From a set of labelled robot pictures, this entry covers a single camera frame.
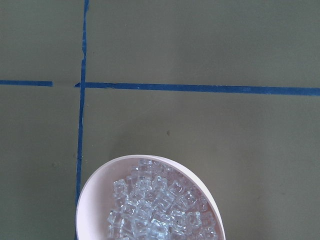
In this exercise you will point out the clear ice cube pile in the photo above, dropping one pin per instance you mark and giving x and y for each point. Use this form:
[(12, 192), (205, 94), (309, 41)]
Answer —
[(156, 202)]

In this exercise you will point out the pink bowl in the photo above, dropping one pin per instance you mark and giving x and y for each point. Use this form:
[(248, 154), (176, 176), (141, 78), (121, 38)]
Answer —
[(95, 199)]

